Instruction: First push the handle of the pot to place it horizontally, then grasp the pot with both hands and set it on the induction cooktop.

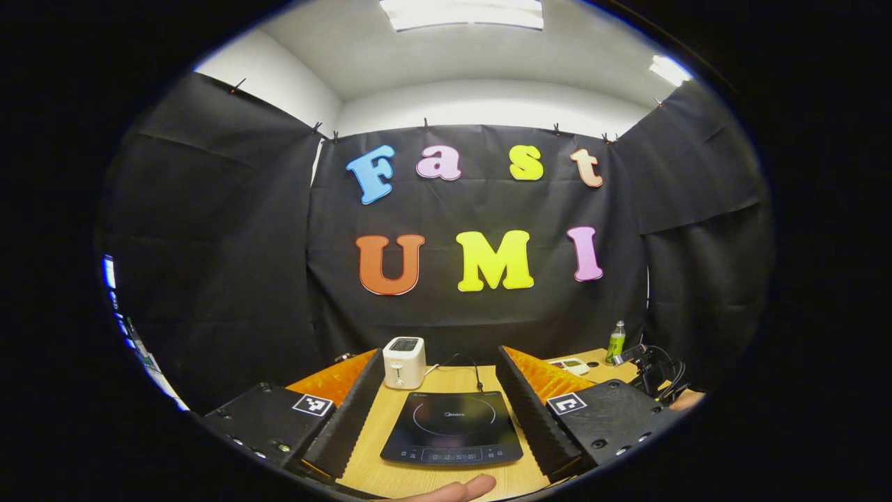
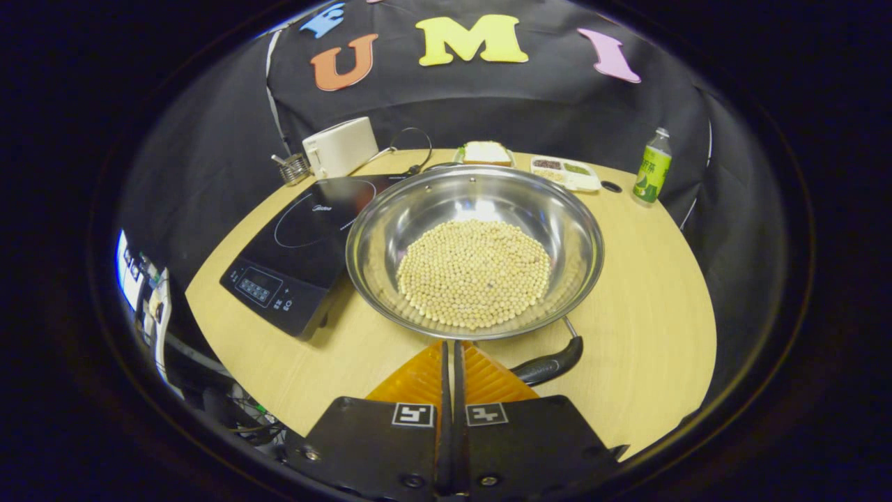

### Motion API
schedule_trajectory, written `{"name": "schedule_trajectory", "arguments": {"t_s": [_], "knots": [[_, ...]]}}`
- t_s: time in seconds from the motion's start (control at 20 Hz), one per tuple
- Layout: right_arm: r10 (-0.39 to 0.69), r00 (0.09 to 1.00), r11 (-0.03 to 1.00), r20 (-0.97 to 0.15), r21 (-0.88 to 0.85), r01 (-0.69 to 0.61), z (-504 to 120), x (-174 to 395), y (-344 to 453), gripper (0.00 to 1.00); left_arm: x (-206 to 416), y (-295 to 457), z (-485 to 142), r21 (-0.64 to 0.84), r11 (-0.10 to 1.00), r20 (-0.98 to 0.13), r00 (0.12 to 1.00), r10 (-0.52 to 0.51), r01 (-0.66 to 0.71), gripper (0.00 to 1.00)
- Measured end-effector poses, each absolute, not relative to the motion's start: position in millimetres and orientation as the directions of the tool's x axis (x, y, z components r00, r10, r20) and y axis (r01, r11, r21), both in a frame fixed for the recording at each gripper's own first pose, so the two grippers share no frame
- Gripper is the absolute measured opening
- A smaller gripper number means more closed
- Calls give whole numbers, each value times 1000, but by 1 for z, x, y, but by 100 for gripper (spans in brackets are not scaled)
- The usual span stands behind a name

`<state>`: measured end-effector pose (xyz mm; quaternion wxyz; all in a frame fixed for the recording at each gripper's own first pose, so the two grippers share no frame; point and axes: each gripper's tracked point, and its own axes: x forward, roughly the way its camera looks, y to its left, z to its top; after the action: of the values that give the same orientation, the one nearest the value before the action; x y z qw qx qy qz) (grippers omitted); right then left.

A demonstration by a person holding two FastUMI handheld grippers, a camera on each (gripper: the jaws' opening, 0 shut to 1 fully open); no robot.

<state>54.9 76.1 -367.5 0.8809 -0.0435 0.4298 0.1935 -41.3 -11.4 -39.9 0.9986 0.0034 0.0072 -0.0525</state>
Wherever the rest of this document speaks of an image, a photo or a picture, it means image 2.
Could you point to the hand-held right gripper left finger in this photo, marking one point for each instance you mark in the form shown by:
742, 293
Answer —
390, 446

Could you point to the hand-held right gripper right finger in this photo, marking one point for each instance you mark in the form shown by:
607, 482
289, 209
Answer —
529, 439

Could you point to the black induction cooktop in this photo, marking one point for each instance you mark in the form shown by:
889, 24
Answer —
306, 244

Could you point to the stainless steel pot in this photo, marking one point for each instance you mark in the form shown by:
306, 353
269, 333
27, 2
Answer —
488, 195

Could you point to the pile of soybeans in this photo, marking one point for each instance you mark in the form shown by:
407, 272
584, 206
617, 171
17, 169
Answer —
474, 275

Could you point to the white divided bean tray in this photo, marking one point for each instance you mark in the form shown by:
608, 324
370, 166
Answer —
566, 174

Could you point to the white bread sandwich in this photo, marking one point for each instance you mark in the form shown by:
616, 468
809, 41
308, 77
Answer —
486, 153

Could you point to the green drink bottle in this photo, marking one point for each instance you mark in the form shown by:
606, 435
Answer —
651, 174

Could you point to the pale sandwich plate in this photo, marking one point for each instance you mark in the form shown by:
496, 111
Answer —
458, 155

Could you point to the white toaster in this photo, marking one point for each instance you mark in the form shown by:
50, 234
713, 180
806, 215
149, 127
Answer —
341, 148

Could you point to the black backdrop cloth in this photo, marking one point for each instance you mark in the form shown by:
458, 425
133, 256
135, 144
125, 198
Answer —
557, 111

